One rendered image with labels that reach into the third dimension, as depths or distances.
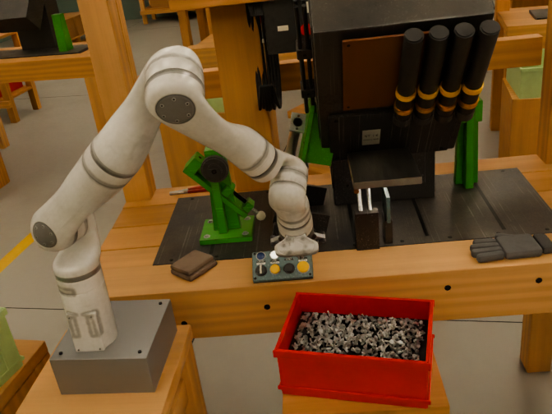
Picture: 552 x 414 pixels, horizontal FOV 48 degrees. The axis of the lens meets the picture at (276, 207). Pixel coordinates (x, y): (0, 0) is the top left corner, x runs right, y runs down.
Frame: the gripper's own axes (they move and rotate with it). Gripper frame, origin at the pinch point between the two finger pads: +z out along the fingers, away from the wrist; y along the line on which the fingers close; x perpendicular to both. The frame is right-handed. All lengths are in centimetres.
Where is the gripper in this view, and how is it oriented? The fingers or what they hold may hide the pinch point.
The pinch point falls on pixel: (300, 251)
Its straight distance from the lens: 144.7
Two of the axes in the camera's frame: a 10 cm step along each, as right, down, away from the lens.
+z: 1.0, 4.7, 8.8
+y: -9.9, 0.8, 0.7
